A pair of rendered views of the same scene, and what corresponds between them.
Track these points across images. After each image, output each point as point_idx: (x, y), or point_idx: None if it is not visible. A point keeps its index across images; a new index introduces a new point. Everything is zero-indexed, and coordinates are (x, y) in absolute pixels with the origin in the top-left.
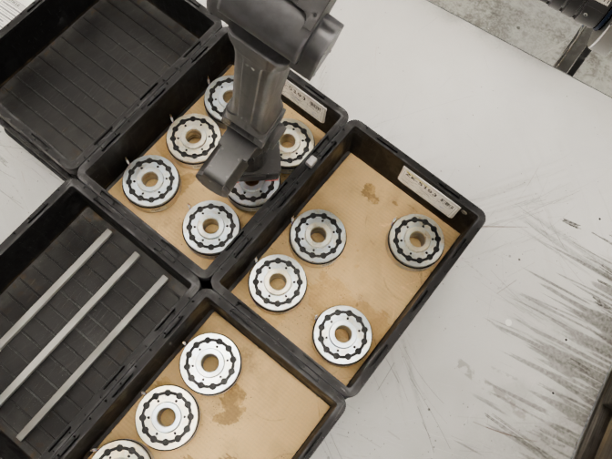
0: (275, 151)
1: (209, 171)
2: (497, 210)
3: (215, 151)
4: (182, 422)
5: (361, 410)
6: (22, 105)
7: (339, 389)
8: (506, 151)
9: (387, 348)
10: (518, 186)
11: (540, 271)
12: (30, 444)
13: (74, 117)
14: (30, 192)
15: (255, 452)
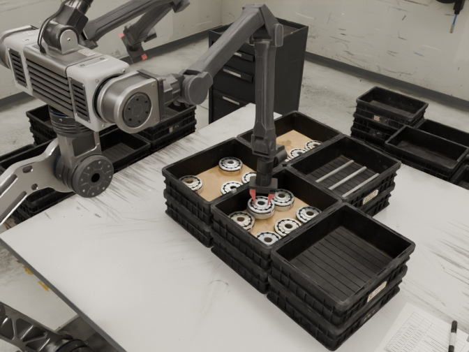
0: (251, 181)
1: (282, 144)
2: (131, 224)
3: (279, 154)
4: (294, 152)
5: None
6: (383, 261)
7: (238, 138)
8: (111, 246)
9: (218, 144)
10: (114, 232)
11: (124, 202)
12: (348, 160)
13: (353, 252)
14: None
15: None
